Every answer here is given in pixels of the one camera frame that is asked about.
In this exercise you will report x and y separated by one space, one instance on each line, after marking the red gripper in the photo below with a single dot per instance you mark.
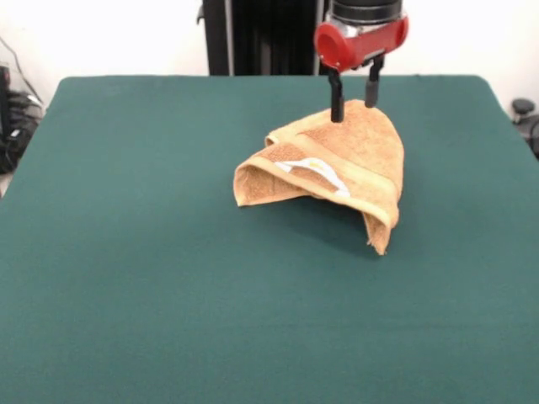
332 46

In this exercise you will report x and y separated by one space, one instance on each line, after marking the tan terry towel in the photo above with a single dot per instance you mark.
362 147

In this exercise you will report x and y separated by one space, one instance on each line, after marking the black office chair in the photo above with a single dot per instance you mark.
522 106

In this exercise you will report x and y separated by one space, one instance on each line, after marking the dark green table cloth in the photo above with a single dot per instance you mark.
126 252

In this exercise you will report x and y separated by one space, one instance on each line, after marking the black electronics box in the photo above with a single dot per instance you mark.
3 101

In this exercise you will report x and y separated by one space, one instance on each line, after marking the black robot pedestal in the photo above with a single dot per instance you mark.
273 38

